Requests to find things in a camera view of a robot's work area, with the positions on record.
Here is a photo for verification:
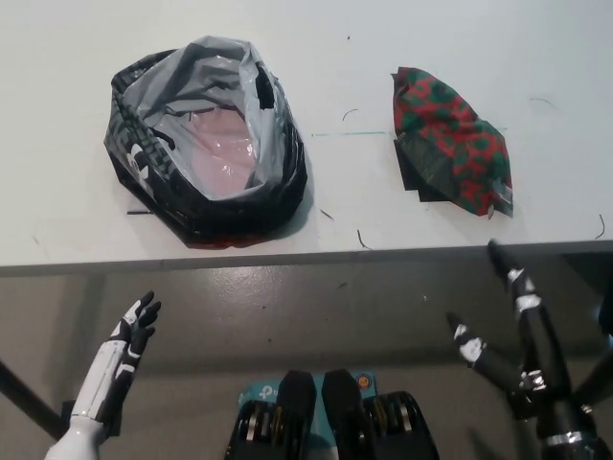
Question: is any red green coffee bean bag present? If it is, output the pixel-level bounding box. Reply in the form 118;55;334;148
390;65;516;219

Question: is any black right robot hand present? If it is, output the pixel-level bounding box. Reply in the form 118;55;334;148
445;238;600;447

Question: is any black tape patch on table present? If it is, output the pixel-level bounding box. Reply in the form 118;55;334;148
392;133;464;205

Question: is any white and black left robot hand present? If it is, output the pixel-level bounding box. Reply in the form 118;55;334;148
66;289;163;440

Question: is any black metal table leg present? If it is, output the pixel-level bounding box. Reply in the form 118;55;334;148
0;356;66;442

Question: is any black plastic bag grey lining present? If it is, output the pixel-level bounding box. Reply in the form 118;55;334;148
103;34;308;250

